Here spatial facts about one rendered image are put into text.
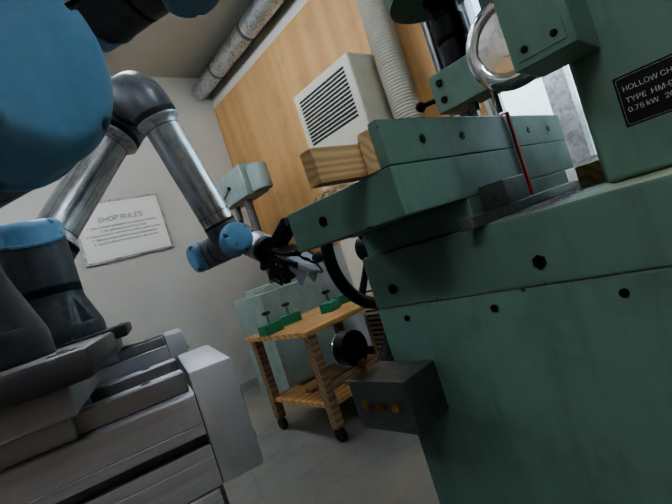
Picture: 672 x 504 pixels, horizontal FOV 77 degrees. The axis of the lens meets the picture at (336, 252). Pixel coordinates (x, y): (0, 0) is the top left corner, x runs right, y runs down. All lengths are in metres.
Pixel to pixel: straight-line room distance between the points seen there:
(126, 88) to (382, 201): 0.71
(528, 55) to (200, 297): 3.32
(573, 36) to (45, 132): 0.49
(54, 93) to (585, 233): 0.49
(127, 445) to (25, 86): 0.24
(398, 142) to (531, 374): 0.34
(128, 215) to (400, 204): 3.22
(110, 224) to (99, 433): 3.24
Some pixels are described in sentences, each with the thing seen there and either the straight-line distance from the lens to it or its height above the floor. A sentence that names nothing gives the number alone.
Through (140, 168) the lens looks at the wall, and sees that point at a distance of 3.77.
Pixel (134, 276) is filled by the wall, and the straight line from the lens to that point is 3.53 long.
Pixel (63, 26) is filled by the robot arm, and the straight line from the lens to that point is 0.33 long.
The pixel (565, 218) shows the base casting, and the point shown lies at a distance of 0.54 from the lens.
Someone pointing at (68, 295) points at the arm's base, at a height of 0.90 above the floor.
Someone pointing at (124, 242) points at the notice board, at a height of 1.37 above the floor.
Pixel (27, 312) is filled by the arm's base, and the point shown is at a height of 0.85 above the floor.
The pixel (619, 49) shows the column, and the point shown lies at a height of 0.95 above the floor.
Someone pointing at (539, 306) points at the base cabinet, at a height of 0.69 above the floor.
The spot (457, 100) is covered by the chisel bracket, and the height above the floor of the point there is 1.01.
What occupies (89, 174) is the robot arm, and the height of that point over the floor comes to 1.15.
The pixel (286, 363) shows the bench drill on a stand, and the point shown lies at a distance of 2.86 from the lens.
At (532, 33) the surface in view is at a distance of 0.57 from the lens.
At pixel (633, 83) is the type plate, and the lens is 0.63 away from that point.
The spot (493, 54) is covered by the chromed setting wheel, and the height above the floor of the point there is 1.01.
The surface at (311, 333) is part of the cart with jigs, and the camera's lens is 1.89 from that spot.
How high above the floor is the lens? 0.83
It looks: level
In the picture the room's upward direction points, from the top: 18 degrees counter-clockwise
